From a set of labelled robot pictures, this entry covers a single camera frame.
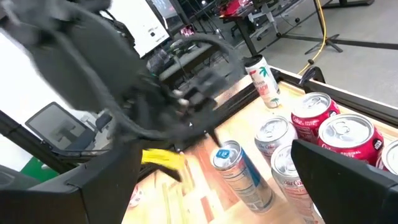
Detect wooden shelf with black frame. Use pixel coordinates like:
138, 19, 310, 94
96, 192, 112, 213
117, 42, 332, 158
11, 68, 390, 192
186, 90, 398, 224

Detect slim silver blue can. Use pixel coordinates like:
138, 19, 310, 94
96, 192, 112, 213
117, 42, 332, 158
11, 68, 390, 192
210, 139, 277, 215

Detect slim white palm-print can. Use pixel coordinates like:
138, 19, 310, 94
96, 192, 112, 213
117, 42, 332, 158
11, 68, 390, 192
243, 54, 282, 109
127, 185, 144, 208

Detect red equipment box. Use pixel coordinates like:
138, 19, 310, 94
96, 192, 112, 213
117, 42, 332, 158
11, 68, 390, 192
219, 0, 249, 18

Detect green box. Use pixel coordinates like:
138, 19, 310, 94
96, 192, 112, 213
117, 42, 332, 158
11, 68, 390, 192
20, 155, 60, 183

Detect silver Diet Coke can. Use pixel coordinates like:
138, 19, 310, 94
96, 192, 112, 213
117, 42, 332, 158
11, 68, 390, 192
254, 115, 299, 166
269, 143, 326, 224

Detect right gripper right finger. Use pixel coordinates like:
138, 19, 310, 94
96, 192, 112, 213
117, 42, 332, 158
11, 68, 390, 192
290, 139, 398, 224

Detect yellow-orange extension cable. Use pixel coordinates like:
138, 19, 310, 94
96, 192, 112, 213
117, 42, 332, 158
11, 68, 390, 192
297, 0, 328, 75

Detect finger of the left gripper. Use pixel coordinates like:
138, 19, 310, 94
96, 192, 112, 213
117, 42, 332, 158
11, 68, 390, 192
148, 162, 185, 184
206, 125, 224, 149

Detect grey flat screen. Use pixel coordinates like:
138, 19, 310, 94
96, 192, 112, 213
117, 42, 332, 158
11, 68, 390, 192
24, 101, 98, 153

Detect black clamp handle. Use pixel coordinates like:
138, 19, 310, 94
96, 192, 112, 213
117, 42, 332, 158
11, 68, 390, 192
298, 65, 326, 85

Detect black rig post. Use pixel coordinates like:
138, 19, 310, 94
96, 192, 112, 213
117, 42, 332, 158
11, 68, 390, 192
0, 110, 77, 175

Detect red Coca-Cola can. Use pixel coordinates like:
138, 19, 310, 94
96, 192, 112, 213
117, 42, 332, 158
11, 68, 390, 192
317, 113, 385, 167
374, 139, 398, 177
290, 91, 341, 144

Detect yellow label tag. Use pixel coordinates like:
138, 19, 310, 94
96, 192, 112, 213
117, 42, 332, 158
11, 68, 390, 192
141, 148, 186, 171

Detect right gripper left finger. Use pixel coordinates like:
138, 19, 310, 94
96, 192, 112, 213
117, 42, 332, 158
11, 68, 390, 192
0, 139, 144, 224

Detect grey background desk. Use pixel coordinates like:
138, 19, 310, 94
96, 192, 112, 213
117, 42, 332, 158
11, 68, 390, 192
158, 43, 218, 82

